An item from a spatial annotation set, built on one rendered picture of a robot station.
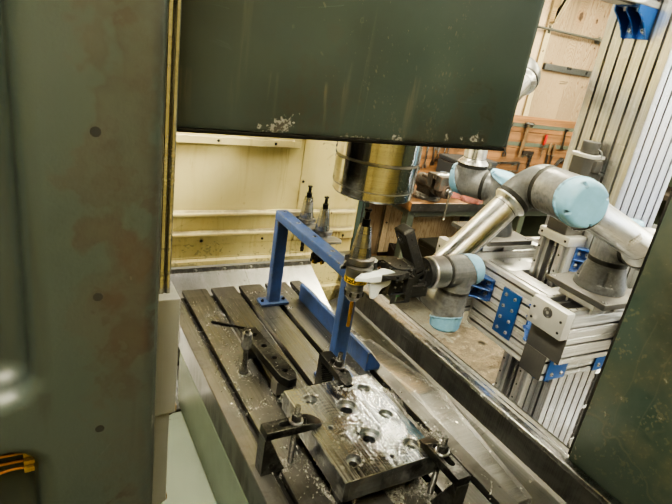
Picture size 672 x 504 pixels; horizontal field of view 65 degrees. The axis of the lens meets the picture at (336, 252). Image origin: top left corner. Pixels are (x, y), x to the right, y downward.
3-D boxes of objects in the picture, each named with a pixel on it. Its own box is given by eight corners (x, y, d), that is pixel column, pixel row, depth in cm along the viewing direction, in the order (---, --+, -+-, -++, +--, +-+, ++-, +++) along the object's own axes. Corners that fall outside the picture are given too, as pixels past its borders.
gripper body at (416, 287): (388, 305, 112) (432, 300, 118) (396, 268, 109) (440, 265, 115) (369, 289, 118) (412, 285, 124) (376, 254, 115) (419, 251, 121)
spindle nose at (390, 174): (319, 180, 107) (327, 120, 103) (387, 183, 114) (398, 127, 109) (351, 205, 94) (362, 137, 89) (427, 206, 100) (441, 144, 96)
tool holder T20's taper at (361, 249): (346, 251, 109) (351, 221, 107) (365, 251, 111) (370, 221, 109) (355, 260, 106) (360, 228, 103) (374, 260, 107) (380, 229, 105)
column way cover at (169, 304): (122, 401, 122) (124, 188, 104) (168, 582, 85) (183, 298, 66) (99, 406, 120) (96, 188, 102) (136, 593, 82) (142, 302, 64)
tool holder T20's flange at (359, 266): (338, 261, 111) (340, 250, 110) (364, 260, 113) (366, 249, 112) (351, 273, 105) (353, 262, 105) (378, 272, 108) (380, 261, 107)
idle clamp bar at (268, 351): (253, 345, 153) (256, 326, 151) (298, 398, 134) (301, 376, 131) (238, 348, 150) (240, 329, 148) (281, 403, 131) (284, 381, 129)
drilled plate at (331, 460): (364, 390, 134) (367, 373, 132) (435, 471, 111) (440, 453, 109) (281, 408, 123) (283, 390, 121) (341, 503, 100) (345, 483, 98)
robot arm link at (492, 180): (508, 213, 195) (518, 177, 190) (474, 203, 202) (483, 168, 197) (518, 208, 204) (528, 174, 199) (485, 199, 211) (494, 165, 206)
